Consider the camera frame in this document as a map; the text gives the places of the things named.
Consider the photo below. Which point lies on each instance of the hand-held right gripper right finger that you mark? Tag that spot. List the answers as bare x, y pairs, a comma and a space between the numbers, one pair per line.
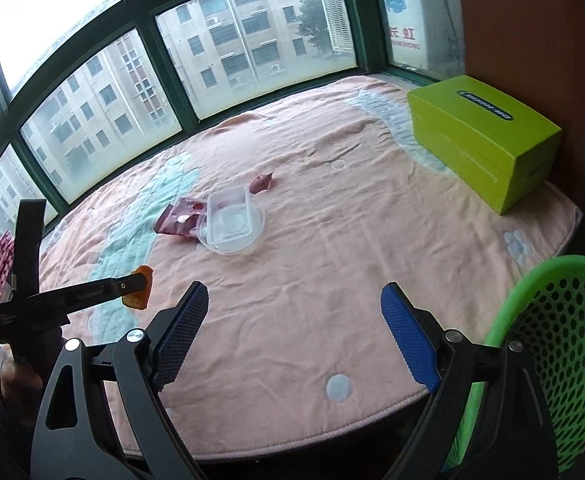
407, 330

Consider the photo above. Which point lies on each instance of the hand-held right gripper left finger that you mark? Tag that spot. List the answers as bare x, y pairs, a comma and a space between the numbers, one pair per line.
182, 330

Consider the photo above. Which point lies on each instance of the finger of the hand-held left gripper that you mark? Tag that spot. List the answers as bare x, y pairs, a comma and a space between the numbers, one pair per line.
92, 292

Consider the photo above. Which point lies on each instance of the small orange wrapper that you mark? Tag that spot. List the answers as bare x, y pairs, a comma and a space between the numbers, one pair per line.
140, 299

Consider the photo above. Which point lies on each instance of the green plastic basket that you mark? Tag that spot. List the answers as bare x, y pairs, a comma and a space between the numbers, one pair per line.
572, 360

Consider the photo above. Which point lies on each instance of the person's left forearm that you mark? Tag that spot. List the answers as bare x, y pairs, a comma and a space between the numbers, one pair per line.
10, 400

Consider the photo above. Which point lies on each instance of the pink printed blanket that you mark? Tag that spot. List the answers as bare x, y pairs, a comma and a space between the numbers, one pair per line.
322, 260

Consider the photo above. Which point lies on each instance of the dark red snack wrapper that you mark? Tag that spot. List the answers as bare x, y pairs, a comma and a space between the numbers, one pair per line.
177, 220

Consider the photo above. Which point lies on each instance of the clear rectangular plastic container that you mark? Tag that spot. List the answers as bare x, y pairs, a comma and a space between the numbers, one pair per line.
230, 220

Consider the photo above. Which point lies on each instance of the round clear plastic lid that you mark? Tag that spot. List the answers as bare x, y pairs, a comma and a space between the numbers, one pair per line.
258, 230

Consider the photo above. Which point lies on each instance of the small red wrapper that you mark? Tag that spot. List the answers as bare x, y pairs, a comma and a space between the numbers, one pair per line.
261, 184

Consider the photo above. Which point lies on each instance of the green tissue box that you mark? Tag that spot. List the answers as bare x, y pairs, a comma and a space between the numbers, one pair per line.
472, 135

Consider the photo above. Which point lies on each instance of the white printed outdoor appliance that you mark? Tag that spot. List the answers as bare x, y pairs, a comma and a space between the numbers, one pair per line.
402, 50

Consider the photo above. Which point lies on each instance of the apartment building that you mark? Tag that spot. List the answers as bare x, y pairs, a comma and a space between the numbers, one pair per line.
242, 35

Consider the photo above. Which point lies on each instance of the white louvred outdoor unit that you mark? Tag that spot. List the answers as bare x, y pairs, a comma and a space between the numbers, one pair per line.
337, 15

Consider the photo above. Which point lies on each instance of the brown wooden cabinet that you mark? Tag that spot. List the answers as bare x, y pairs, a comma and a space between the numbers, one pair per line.
547, 35

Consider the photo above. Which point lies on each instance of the tree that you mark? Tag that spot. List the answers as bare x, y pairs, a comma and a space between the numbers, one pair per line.
312, 17

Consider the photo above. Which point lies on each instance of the green window frame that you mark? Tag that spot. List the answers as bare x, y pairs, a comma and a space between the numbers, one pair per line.
165, 75

